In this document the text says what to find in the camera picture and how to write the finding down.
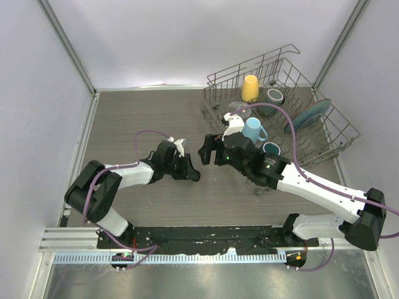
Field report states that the grey wire dish rack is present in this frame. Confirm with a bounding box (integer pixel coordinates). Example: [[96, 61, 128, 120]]
[[201, 44, 360, 169]]

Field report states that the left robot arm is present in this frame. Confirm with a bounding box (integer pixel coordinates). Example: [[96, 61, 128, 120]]
[[64, 139, 201, 249]]

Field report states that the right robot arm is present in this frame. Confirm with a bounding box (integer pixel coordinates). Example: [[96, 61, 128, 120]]
[[198, 133, 387, 251]]

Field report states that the teal blue plate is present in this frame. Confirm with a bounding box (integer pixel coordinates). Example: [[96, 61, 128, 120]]
[[291, 98, 331, 133]]

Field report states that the yellow cup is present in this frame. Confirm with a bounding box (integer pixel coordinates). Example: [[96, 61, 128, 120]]
[[241, 75, 259, 102]]

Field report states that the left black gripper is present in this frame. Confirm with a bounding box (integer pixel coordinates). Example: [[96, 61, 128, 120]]
[[163, 153, 198, 180]]

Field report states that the dark grey-green mug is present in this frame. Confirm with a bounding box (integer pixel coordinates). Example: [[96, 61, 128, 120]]
[[259, 88, 284, 116]]

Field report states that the dark teal mug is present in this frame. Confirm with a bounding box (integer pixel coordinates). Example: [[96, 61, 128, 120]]
[[259, 142, 281, 155]]

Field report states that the clear glass cup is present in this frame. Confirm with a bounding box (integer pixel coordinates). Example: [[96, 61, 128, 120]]
[[227, 102, 252, 118]]

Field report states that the light blue mug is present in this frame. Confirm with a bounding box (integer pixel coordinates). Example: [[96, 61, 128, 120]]
[[242, 117, 268, 144]]

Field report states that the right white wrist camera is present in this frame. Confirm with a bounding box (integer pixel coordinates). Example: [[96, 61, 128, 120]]
[[222, 113, 244, 141]]

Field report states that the white perforated cable strip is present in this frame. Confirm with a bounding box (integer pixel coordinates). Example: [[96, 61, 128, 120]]
[[53, 251, 286, 265]]

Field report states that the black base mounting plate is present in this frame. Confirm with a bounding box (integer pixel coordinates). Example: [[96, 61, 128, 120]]
[[116, 225, 319, 255]]

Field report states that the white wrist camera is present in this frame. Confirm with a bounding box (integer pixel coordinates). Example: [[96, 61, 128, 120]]
[[222, 113, 244, 141], [167, 136, 186, 157]]

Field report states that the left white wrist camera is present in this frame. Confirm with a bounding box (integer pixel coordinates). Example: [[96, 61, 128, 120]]
[[167, 136, 186, 157]]

